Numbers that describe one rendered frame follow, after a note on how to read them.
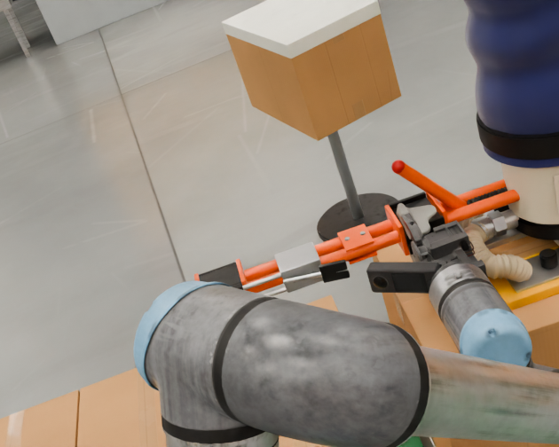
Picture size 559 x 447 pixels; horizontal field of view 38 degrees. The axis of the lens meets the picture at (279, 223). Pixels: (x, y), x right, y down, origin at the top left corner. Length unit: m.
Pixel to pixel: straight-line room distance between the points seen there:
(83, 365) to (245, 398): 2.93
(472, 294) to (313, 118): 2.01
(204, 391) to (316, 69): 2.41
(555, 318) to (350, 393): 0.73
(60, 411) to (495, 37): 1.70
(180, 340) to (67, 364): 2.93
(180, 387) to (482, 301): 0.52
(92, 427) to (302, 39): 1.52
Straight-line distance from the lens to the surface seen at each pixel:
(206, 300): 0.75
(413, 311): 1.43
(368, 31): 3.15
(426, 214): 1.35
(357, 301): 3.27
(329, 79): 3.10
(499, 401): 0.86
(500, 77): 1.30
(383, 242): 1.37
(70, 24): 8.62
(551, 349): 1.39
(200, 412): 0.76
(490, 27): 1.27
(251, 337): 0.69
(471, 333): 1.12
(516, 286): 1.40
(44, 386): 3.63
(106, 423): 2.36
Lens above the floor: 1.97
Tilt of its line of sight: 30 degrees down
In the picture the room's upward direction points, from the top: 20 degrees counter-clockwise
